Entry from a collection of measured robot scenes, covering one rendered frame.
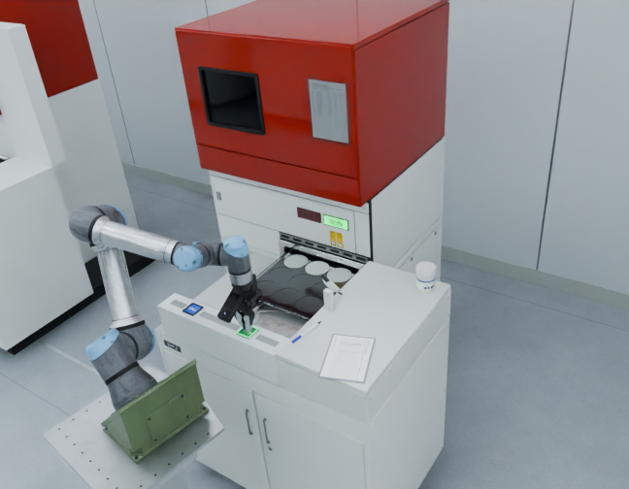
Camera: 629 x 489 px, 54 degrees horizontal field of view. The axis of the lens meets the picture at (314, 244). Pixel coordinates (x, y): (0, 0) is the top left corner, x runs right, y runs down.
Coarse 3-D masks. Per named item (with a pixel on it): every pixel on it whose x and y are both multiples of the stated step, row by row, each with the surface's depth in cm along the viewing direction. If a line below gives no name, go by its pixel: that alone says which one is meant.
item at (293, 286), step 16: (272, 272) 256; (288, 272) 255; (304, 272) 254; (352, 272) 251; (272, 288) 246; (288, 288) 245; (304, 288) 244; (320, 288) 243; (288, 304) 237; (304, 304) 236; (320, 304) 235
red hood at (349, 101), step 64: (256, 0) 273; (320, 0) 262; (384, 0) 252; (448, 0) 249; (192, 64) 242; (256, 64) 224; (320, 64) 208; (384, 64) 218; (256, 128) 240; (320, 128) 221; (384, 128) 229; (320, 192) 237
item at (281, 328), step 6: (258, 318) 234; (264, 318) 233; (270, 318) 233; (258, 324) 231; (264, 324) 230; (270, 324) 230; (276, 324) 230; (282, 324) 230; (288, 324) 229; (270, 330) 227; (276, 330) 227; (282, 330) 227; (288, 330) 226; (294, 330) 226; (288, 336) 224
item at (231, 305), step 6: (234, 288) 205; (234, 294) 204; (240, 294) 203; (246, 294) 205; (228, 300) 204; (234, 300) 203; (240, 300) 203; (222, 306) 203; (228, 306) 202; (234, 306) 202; (222, 312) 201; (228, 312) 201; (234, 312) 202; (222, 318) 201; (228, 318) 201
